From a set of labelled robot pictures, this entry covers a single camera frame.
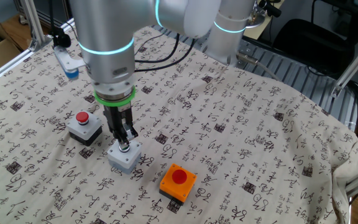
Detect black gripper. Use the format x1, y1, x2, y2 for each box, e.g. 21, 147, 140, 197
103, 104, 139, 152

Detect grey box green button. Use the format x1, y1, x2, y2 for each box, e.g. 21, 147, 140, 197
106, 138, 142, 175

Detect white black box red button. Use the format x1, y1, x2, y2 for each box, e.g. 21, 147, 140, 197
66, 110, 103, 147

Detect orange box big red button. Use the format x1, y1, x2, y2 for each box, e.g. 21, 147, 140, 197
158, 163, 198, 206

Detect beige calligraphy print tablecloth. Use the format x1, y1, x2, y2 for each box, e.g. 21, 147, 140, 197
0, 11, 358, 224

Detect beige wooden desk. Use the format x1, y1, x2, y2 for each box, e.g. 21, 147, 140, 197
242, 0, 285, 40

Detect black cylindrical device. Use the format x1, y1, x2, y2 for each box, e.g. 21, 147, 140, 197
258, 0, 282, 18

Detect black office chair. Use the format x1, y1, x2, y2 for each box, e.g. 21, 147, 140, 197
272, 18, 356, 78

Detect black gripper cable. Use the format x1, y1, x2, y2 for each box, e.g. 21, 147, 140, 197
134, 32, 197, 73

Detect wrist camera on white bracket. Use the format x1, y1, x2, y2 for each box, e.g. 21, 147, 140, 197
48, 29, 88, 80

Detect aluminium table frame rail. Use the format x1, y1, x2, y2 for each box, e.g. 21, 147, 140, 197
0, 46, 32, 91

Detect grey cable with metal plug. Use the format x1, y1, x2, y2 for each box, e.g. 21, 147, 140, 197
236, 51, 282, 82

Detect aluminium frame post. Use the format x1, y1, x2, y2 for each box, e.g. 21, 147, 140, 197
20, 0, 48, 52
331, 29, 358, 99

